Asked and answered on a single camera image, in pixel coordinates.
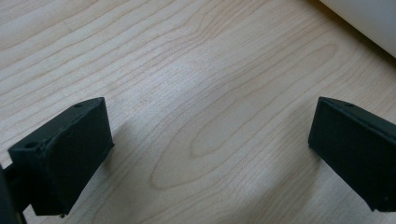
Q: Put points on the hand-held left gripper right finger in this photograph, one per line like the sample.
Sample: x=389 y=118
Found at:
x=358 y=155

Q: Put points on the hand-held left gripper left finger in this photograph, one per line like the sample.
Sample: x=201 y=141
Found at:
x=68 y=161

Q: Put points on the white plastic bin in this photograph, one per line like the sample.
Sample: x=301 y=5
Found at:
x=370 y=18

